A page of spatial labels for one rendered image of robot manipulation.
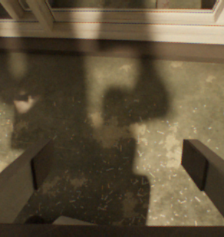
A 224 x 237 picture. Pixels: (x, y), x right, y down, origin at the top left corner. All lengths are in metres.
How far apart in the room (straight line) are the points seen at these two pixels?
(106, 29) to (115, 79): 0.27
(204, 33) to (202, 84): 0.25
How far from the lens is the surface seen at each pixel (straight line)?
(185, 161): 0.17
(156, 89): 0.96
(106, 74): 1.01
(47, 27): 1.10
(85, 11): 1.11
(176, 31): 1.01
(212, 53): 1.05
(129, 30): 1.00
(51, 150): 0.16
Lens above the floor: 0.91
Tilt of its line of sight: 78 degrees down
